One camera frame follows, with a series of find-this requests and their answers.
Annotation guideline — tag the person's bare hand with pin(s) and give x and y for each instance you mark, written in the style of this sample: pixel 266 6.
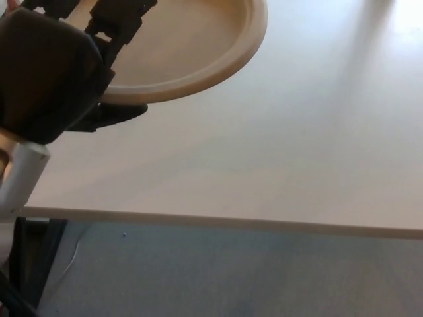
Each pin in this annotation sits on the person's bare hand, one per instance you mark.
pixel 12 4

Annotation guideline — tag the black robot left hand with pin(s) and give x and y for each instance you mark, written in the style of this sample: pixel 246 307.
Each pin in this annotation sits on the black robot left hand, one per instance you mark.
pixel 46 76

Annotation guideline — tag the beige round paper plate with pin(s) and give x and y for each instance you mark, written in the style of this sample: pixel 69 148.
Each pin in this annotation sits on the beige round paper plate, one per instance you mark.
pixel 188 56

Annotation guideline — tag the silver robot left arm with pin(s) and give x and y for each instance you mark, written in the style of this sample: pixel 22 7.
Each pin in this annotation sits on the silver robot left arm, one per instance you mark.
pixel 23 178

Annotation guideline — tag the black table leg frame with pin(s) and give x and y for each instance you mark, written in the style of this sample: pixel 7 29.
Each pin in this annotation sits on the black table leg frame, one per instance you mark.
pixel 36 251

